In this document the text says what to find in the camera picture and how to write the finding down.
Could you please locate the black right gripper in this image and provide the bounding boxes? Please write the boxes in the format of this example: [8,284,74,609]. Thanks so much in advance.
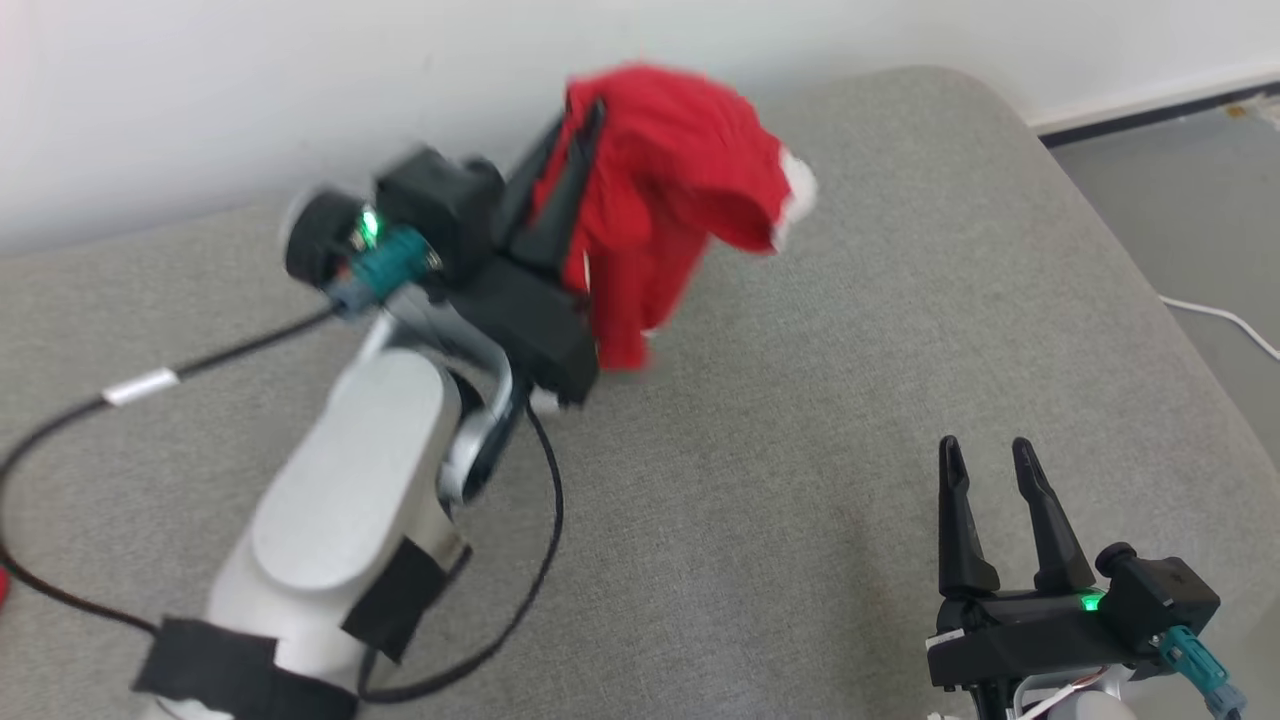
[925,435,1136,691]

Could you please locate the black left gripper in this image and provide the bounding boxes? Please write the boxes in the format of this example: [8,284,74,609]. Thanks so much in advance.
[448,98,608,408]

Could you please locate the red shorts with white trim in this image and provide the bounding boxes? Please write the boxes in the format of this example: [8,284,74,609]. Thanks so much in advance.
[530,63,819,373]

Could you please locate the black and white baseboard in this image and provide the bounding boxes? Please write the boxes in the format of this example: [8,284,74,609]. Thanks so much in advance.
[1030,62,1280,149]

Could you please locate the white floor cable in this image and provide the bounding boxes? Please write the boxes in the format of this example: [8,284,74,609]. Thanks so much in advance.
[1160,294,1280,361]

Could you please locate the thin black cable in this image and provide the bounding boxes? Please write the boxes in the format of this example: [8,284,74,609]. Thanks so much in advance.
[355,398,566,703]

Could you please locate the black cable with white label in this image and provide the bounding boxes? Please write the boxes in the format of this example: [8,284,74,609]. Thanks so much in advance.
[0,305,341,636]

